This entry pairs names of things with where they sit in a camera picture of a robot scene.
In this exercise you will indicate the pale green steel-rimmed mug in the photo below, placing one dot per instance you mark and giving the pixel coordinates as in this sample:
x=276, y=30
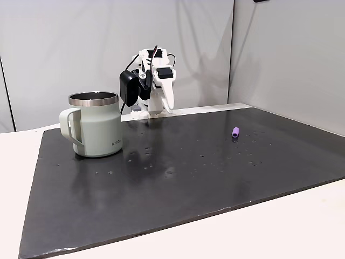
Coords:
x=94, y=125

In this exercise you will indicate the black table mat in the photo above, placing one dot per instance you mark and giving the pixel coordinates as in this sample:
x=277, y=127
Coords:
x=172, y=172

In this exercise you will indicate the purple pen grip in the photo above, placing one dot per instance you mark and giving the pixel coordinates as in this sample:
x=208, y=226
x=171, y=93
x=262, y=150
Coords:
x=235, y=132

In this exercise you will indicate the black oval camera box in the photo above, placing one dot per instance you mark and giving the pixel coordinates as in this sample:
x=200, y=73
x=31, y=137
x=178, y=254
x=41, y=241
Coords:
x=131, y=87

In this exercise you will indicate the black object on wall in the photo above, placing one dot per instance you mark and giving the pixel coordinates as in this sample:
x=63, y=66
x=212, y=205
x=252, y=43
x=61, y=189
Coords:
x=261, y=1

